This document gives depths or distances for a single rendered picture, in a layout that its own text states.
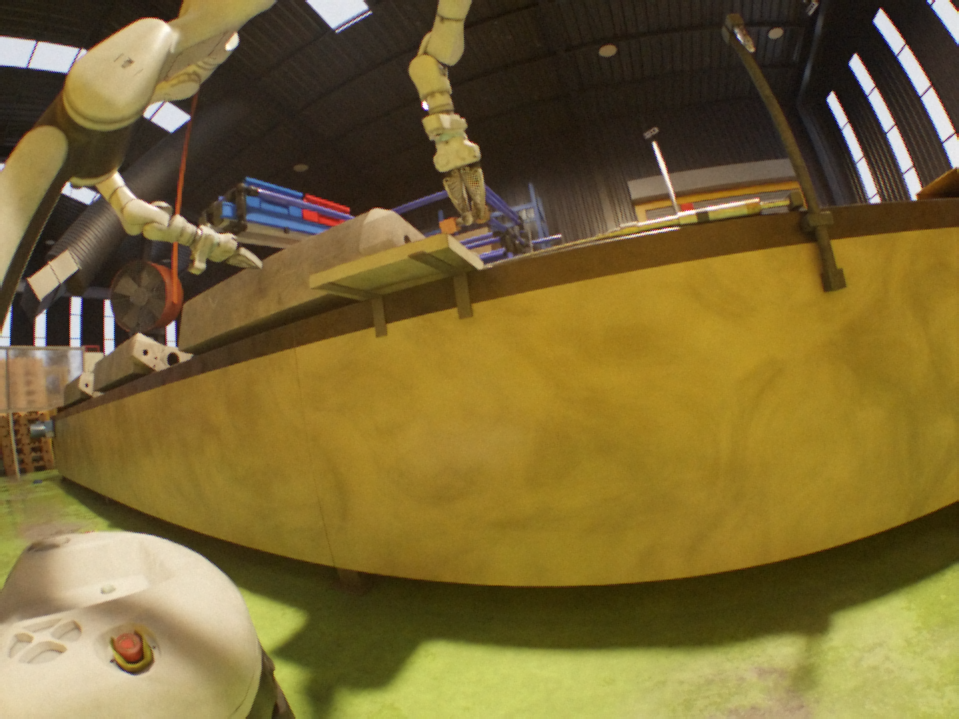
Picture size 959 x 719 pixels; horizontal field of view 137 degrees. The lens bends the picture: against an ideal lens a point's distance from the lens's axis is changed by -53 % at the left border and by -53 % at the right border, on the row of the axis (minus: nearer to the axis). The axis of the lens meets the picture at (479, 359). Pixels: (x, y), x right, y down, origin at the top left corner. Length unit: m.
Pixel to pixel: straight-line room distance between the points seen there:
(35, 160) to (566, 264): 0.90
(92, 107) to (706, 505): 1.18
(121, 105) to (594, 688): 1.15
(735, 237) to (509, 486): 0.66
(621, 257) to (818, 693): 0.83
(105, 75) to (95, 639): 0.67
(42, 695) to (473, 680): 0.67
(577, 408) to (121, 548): 0.86
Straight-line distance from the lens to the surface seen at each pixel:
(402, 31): 10.79
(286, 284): 1.17
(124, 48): 0.75
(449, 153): 0.92
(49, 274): 7.74
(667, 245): 0.78
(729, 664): 0.80
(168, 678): 0.42
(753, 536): 0.87
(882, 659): 0.83
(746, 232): 0.82
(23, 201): 0.64
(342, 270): 0.77
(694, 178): 11.91
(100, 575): 0.78
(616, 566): 0.86
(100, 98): 0.68
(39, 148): 0.68
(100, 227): 8.45
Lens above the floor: 0.54
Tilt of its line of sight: 3 degrees up
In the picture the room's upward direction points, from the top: 9 degrees counter-clockwise
